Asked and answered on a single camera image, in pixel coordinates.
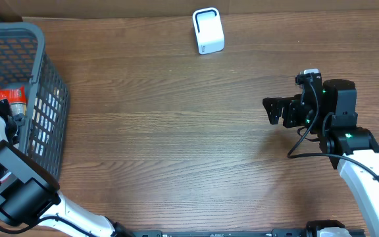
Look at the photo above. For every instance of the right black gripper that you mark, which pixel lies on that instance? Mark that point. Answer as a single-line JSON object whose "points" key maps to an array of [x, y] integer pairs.
{"points": [[290, 112]]}

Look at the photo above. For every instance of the orange spaghetti pasta package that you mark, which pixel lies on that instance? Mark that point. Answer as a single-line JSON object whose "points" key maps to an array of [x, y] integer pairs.
{"points": [[16, 98]]}

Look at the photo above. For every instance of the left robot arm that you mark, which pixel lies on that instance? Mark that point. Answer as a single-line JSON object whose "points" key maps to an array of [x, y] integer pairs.
{"points": [[30, 196]]}

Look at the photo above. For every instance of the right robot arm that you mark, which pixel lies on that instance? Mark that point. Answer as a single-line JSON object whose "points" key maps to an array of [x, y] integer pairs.
{"points": [[327, 110]]}

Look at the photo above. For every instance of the white barcode scanner stand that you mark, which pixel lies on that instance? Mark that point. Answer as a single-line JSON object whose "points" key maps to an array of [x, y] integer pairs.
{"points": [[209, 33]]}

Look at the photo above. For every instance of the grey plastic mesh basket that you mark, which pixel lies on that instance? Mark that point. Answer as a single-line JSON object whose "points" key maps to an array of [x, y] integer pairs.
{"points": [[24, 62]]}

